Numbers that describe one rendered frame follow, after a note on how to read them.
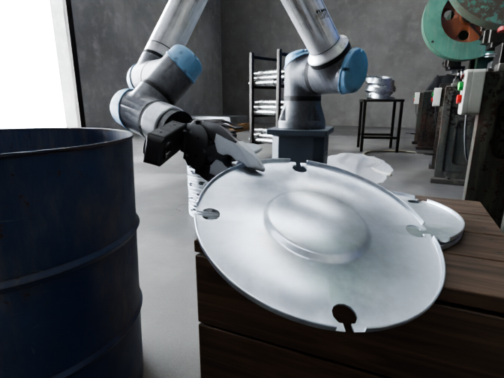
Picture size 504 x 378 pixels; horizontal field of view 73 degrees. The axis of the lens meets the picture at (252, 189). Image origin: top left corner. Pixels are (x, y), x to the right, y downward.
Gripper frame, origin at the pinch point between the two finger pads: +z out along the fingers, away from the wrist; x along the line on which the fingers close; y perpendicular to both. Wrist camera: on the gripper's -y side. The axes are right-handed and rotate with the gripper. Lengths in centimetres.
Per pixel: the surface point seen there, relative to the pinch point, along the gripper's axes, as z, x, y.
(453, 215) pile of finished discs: 24.0, 1.7, 22.4
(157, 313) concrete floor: -27, 52, 9
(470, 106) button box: 13, -13, 88
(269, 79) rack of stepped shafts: -158, 8, 224
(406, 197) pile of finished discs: 15.6, 3.8, 28.8
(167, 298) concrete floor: -30, 53, 16
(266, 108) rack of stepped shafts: -155, 33, 224
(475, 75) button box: 11, -22, 88
